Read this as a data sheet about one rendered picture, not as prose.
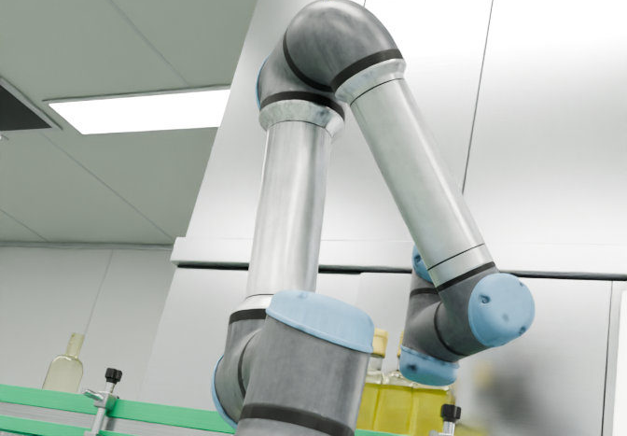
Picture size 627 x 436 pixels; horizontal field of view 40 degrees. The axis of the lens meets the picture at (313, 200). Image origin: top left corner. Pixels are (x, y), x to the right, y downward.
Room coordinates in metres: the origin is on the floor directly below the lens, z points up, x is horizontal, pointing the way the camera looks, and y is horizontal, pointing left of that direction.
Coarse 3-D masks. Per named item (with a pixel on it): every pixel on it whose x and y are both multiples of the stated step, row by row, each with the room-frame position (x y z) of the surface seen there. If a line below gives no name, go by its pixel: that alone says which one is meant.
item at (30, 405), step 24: (0, 384) 1.63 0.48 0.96; (0, 408) 1.62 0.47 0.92; (24, 408) 1.59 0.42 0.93; (48, 408) 1.57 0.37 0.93; (72, 408) 1.53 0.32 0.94; (96, 408) 1.51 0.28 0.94; (120, 408) 1.48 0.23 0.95; (144, 408) 1.46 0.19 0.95; (168, 408) 1.43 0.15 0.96; (192, 408) 1.41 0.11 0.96; (24, 432) 1.58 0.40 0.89; (48, 432) 1.55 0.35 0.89; (72, 432) 1.52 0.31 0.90; (120, 432) 1.48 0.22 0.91; (144, 432) 1.45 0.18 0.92; (168, 432) 1.43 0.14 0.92; (192, 432) 1.41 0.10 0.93; (216, 432) 1.38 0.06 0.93; (360, 432) 1.26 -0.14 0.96; (384, 432) 1.24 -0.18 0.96
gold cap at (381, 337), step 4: (376, 332) 1.39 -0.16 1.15; (380, 332) 1.39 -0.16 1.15; (384, 332) 1.39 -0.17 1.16; (388, 332) 1.40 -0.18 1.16; (376, 336) 1.39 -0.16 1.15; (380, 336) 1.39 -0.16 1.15; (384, 336) 1.39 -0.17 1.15; (388, 336) 1.40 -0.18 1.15; (376, 340) 1.39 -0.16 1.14; (380, 340) 1.39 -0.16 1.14; (384, 340) 1.39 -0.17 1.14; (372, 344) 1.39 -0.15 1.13; (376, 344) 1.39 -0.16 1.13; (380, 344) 1.39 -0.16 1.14; (384, 344) 1.40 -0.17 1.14; (376, 348) 1.39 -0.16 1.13; (380, 348) 1.39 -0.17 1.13; (384, 348) 1.40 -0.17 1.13; (372, 352) 1.39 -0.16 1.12; (376, 352) 1.39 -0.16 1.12; (380, 352) 1.39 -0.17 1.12; (384, 352) 1.40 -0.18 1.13; (384, 356) 1.40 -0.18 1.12
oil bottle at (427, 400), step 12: (420, 384) 1.33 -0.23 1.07; (420, 396) 1.33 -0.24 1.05; (432, 396) 1.32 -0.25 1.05; (444, 396) 1.31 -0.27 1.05; (420, 408) 1.33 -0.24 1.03; (432, 408) 1.32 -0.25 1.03; (420, 420) 1.33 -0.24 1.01; (432, 420) 1.32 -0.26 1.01; (408, 432) 1.34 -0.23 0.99; (420, 432) 1.33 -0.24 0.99
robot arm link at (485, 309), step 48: (336, 0) 0.86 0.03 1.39; (288, 48) 0.91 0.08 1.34; (336, 48) 0.85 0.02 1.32; (384, 48) 0.84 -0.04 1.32; (336, 96) 0.89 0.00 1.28; (384, 96) 0.86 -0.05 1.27; (384, 144) 0.88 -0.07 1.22; (432, 144) 0.87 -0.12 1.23; (432, 192) 0.88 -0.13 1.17; (432, 240) 0.90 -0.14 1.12; (480, 240) 0.90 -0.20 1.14; (480, 288) 0.88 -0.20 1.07; (528, 288) 0.89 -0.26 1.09; (480, 336) 0.91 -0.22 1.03
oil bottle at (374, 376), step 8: (368, 368) 1.39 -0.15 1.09; (368, 376) 1.38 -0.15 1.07; (376, 376) 1.38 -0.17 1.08; (368, 384) 1.38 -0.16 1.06; (376, 384) 1.37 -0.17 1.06; (368, 392) 1.38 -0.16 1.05; (376, 392) 1.37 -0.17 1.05; (368, 400) 1.38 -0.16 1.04; (376, 400) 1.37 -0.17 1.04; (360, 408) 1.38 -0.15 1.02; (368, 408) 1.37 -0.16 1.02; (360, 416) 1.38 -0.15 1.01; (368, 416) 1.37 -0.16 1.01; (360, 424) 1.38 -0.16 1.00; (368, 424) 1.37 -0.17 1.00
